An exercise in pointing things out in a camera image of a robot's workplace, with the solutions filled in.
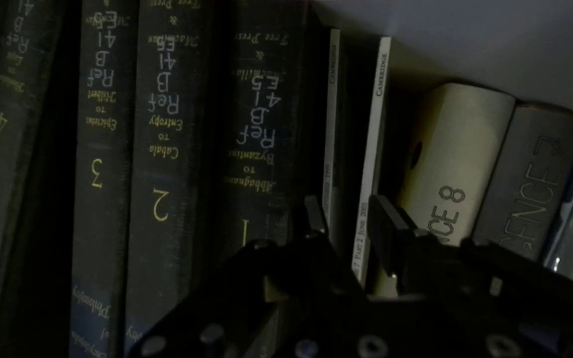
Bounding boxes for dark volume book three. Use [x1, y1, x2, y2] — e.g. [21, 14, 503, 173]
[67, 0, 137, 358]

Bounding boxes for grey spined book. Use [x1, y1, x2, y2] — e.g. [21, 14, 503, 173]
[473, 103, 573, 261]

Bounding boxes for dark volume book two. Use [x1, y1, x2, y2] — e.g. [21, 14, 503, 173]
[125, 0, 212, 344]

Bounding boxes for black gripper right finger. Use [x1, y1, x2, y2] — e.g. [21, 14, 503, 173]
[367, 195, 433, 278]

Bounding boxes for dark volume book one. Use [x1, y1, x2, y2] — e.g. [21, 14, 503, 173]
[214, 0, 310, 259]

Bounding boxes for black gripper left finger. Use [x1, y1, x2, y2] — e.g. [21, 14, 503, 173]
[302, 195, 328, 239]

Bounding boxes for cream spined book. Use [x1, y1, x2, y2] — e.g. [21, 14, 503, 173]
[397, 84, 515, 247]

